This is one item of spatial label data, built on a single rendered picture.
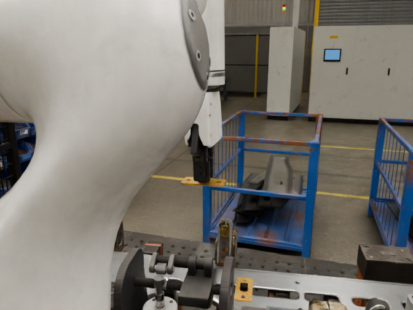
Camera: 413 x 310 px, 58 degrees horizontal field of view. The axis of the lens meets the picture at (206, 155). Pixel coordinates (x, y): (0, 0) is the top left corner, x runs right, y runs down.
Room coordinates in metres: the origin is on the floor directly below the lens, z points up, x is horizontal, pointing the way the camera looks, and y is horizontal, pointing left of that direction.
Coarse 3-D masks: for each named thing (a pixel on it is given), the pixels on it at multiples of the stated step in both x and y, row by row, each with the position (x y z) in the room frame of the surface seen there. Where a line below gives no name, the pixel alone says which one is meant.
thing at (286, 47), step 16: (272, 32) 8.41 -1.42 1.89; (288, 32) 8.29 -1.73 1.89; (304, 32) 10.26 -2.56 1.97; (272, 48) 8.40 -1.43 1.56; (288, 48) 8.29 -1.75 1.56; (272, 64) 8.40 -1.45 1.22; (288, 64) 8.28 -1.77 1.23; (272, 80) 8.39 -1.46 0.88; (288, 80) 8.27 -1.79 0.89; (272, 96) 8.39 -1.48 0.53; (288, 96) 8.27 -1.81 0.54; (288, 112) 8.26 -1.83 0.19
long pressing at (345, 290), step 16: (112, 256) 0.87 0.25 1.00; (144, 256) 0.87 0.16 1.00; (112, 272) 0.80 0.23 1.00; (144, 272) 0.80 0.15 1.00; (176, 272) 0.80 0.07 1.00; (240, 272) 0.80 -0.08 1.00; (256, 272) 0.80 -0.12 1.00; (272, 272) 0.80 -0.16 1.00; (272, 288) 0.74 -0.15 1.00; (288, 288) 0.74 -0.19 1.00; (304, 288) 0.74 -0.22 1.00; (320, 288) 0.74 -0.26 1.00; (336, 288) 0.74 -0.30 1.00; (352, 288) 0.74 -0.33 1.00; (368, 288) 0.74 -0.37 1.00; (384, 288) 0.74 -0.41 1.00; (400, 288) 0.74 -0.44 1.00; (240, 304) 0.68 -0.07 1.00; (256, 304) 0.68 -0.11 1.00; (272, 304) 0.68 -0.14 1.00; (288, 304) 0.68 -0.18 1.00; (304, 304) 0.68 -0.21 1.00; (352, 304) 0.68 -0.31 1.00; (400, 304) 0.68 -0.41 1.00
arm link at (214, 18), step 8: (208, 0) 0.65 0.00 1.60; (216, 0) 0.66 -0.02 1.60; (208, 8) 0.65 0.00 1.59; (216, 8) 0.66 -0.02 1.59; (208, 16) 0.65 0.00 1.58; (216, 16) 0.66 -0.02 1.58; (208, 24) 0.65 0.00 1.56; (216, 24) 0.66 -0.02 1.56; (208, 32) 0.65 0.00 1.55; (216, 32) 0.66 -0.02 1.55; (208, 40) 0.65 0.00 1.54; (216, 40) 0.65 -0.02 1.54; (224, 40) 0.69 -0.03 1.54; (216, 48) 0.65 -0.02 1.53; (224, 48) 0.68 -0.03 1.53; (216, 56) 0.65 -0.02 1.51; (224, 56) 0.68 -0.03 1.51; (216, 64) 0.65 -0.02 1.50; (224, 64) 0.68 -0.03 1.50
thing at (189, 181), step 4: (184, 180) 0.69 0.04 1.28; (188, 180) 0.70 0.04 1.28; (192, 180) 0.69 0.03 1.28; (212, 180) 0.69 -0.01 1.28; (216, 180) 0.69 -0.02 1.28; (220, 180) 0.69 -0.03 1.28; (224, 180) 0.68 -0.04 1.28; (184, 184) 0.67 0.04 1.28; (188, 184) 0.67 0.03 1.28; (192, 184) 0.67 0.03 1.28; (196, 184) 0.67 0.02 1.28; (200, 184) 0.67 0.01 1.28; (204, 184) 0.67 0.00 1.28; (208, 184) 0.67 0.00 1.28; (212, 184) 0.66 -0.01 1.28; (216, 184) 0.66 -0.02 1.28; (220, 184) 0.66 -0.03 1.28
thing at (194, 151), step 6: (192, 126) 0.64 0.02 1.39; (198, 126) 0.64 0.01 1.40; (192, 132) 0.64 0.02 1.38; (198, 132) 0.64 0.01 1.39; (192, 138) 0.64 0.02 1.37; (198, 138) 0.64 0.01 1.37; (192, 144) 0.63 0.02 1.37; (198, 144) 0.63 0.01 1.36; (192, 150) 0.63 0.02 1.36; (198, 150) 0.63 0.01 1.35
